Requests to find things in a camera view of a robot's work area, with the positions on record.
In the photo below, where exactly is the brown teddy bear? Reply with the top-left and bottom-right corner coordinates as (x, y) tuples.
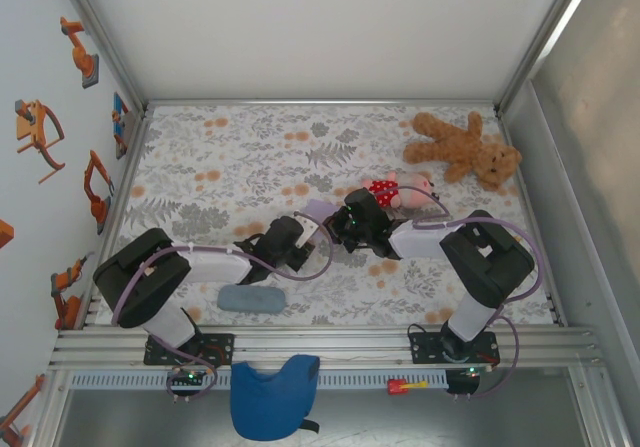
(402, 110), (524, 192)

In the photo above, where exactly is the grey-blue fabric pouch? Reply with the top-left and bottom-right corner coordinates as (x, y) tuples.
(216, 284), (288, 314)

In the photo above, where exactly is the orange claw gripper wall sticker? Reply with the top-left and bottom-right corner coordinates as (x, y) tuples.
(13, 99), (67, 185)

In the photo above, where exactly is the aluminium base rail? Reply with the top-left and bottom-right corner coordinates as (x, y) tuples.
(48, 324), (609, 371)

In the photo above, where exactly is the perforated white cable duct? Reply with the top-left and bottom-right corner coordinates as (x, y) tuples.
(69, 370), (450, 389)

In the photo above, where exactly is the pink plush pig toy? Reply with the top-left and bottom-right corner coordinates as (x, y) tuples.
(362, 170), (442, 212)

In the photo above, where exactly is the floral fern print tablecloth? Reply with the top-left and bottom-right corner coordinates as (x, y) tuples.
(102, 104), (556, 327)

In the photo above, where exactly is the aluminium frame side rail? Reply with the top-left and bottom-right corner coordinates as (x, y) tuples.
(498, 109), (567, 327)
(77, 109), (154, 329)

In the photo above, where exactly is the blue and orange wall sticker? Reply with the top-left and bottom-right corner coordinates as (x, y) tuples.
(111, 91), (131, 161)

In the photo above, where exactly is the aluminium frame crossbar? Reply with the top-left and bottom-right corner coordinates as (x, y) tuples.
(144, 98), (501, 109)

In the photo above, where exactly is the aluminium frame post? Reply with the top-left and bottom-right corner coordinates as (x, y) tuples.
(52, 0), (150, 118)
(493, 0), (600, 118)

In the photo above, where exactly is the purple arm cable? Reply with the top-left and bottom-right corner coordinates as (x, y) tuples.
(372, 185), (544, 401)
(110, 210), (335, 403)

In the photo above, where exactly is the red and yellow tool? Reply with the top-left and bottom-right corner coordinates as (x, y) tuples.
(387, 377), (430, 397)

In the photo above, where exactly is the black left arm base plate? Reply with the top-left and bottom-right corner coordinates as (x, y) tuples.
(143, 333), (236, 367)

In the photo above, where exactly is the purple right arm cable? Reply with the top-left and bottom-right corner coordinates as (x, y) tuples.
(372, 185), (544, 401)

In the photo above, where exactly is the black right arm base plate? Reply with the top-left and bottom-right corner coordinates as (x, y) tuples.
(408, 331), (500, 367)

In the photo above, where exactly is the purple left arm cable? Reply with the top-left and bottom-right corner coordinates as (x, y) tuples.
(110, 210), (335, 403)

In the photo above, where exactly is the purple cloth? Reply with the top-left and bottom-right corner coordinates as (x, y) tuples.
(303, 197), (338, 224)

